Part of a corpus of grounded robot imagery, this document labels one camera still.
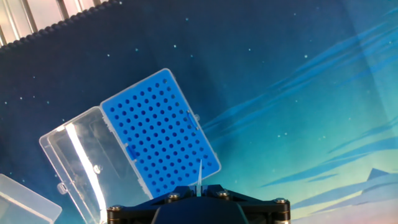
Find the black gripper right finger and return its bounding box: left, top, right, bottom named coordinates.
left=201, top=184, right=292, bottom=224

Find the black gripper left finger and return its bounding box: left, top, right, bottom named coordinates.
left=107, top=185, right=197, bottom=224

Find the small clear pipette tip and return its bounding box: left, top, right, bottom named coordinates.
left=195, top=159, right=204, bottom=197

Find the blue pipette tip rack box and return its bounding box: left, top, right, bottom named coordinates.
left=39, top=67, right=222, bottom=224

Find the white pipette tip rack box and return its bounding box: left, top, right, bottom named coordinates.
left=0, top=173, right=63, bottom=224

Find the printed forest sunset cloth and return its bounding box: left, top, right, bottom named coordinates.
left=0, top=0, right=398, bottom=224

